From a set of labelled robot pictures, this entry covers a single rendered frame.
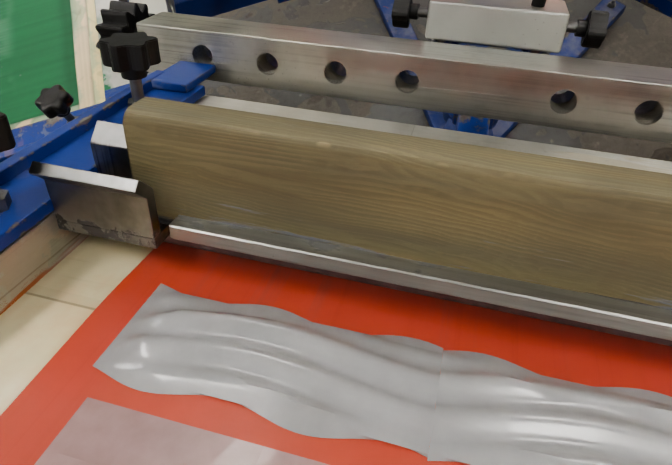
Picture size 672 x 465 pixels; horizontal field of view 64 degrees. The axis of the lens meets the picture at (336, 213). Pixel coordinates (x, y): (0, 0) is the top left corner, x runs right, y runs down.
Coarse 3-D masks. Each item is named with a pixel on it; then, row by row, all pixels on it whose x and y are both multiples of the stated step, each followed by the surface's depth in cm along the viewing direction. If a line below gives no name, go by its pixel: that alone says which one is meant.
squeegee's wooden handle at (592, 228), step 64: (128, 128) 32; (192, 128) 30; (256, 128) 30; (320, 128) 30; (192, 192) 33; (256, 192) 31; (320, 192) 30; (384, 192) 29; (448, 192) 28; (512, 192) 27; (576, 192) 26; (640, 192) 26; (448, 256) 30; (512, 256) 29; (576, 256) 28; (640, 256) 27
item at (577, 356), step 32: (448, 320) 33; (480, 320) 33; (512, 320) 33; (544, 320) 33; (480, 352) 31; (512, 352) 31; (544, 352) 31; (576, 352) 31; (608, 352) 31; (640, 352) 31; (608, 384) 29; (640, 384) 29
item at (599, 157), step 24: (216, 96) 52; (312, 120) 48; (336, 120) 48; (360, 120) 48; (480, 144) 45; (504, 144) 45; (528, 144) 45; (648, 168) 43; (48, 216) 34; (24, 240) 33; (48, 240) 35; (72, 240) 37; (0, 264) 31; (24, 264) 33; (48, 264) 35; (0, 288) 31; (24, 288) 33; (0, 312) 32
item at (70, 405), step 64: (192, 256) 37; (128, 320) 32; (320, 320) 32; (384, 320) 33; (64, 384) 28; (0, 448) 25; (64, 448) 25; (128, 448) 25; (192, 448) 25; (256, 448) 25; (320, 448) 25; (384, 448) 26
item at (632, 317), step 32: (192, 224) 33; (224, 224) 33; (288, 256) 32; (320, 256) 31; (352, 256) 31; (384, 256) 31; (416, 288) 30; (448, 288) 30; (480, 288) 29; (512, 288) 29; (544, 288) 29; (576, 320) 29; (608, 320) 28; (640, 320) 28
